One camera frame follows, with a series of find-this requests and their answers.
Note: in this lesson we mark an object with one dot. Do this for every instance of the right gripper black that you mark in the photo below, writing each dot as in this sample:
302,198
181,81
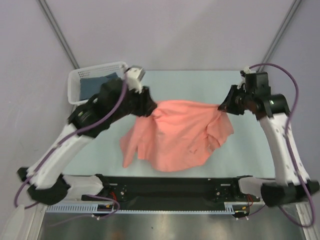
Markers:
232,99

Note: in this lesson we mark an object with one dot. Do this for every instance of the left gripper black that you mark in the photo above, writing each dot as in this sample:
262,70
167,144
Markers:
147,104

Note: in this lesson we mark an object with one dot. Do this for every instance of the salmon pink t shirt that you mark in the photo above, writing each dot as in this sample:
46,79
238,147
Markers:
178,135

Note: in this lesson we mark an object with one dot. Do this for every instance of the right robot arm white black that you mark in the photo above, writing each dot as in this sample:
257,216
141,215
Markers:
292,183

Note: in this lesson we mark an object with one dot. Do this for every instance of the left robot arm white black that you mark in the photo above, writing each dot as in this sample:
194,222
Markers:
47,184

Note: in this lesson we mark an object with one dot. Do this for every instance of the blue grey t shirt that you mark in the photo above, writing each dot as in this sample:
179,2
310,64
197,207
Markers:
91,86

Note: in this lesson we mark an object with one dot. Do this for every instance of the white plastic basket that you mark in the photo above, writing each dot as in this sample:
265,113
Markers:
73,81

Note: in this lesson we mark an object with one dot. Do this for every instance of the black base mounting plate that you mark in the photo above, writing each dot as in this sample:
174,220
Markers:
173,193

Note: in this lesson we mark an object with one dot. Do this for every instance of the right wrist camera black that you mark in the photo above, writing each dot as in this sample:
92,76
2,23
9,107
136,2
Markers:
255,83

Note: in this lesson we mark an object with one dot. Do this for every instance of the right corner aluminium post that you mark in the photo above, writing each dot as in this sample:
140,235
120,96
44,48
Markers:
284,26

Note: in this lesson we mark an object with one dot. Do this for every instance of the corner aluminium post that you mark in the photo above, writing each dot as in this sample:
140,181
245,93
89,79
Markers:
284,26
54,25

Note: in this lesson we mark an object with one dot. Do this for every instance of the white slotted cable duct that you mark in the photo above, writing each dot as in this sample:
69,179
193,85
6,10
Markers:
86,208

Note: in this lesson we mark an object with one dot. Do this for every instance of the left corner aluminium post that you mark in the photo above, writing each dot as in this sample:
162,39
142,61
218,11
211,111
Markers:
54,25

